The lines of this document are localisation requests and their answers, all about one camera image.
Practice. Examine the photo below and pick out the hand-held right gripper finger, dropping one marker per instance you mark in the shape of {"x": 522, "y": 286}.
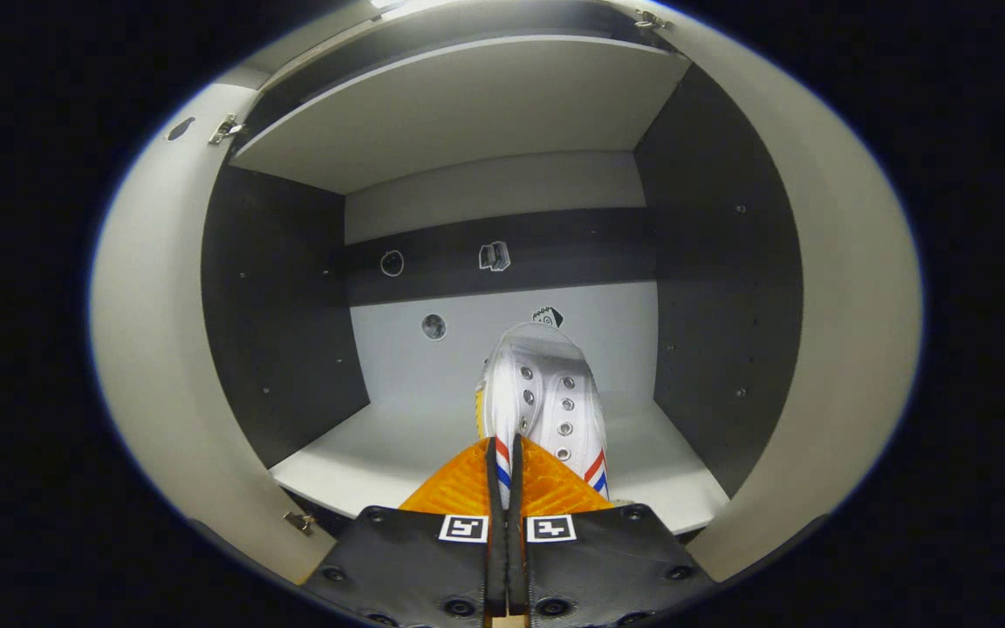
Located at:
{"x": 495, "y": 558}
{"x": 517, "y": 558}

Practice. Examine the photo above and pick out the white striped canvas shoe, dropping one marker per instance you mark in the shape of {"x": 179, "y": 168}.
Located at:
{"x": 555, "y": 384}

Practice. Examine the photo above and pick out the grey shoe cabinet door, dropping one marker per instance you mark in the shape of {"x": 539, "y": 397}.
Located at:
{"x": 851, "y": 305}
{"x": 153, "y": 305}

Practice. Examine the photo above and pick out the grey shoe cabinet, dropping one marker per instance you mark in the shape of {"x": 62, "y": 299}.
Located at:
{"x": 468, "y": 105}

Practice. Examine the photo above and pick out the metal door hinge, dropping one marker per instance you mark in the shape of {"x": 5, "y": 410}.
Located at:
{"x": 225, "y": 129}
{"x": 300, "y": 522}
{"x": 651, "y": 17}

